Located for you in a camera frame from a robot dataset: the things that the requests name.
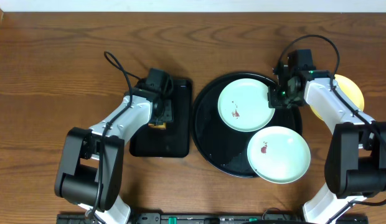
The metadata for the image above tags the yellow sponge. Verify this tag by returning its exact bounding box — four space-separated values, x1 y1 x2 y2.
148 123 166 129

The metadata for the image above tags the light green plate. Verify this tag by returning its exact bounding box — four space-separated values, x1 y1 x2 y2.
217 78 275 132
247 126 311 184

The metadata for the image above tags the yellow plate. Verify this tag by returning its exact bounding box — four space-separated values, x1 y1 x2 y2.
304 75 364 124

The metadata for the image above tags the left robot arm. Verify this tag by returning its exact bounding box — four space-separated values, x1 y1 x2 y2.
54 87 172 223

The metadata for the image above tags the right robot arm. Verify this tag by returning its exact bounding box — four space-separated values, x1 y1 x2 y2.
268 62 386 223

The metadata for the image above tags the rectangular black tray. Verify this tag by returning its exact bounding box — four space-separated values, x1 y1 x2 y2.
129 79 192 158

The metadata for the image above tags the round black tray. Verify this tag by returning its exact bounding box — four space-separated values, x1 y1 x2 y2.
191 72 303 178

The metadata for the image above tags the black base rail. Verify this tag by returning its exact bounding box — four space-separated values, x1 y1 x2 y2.
55 212 306 224

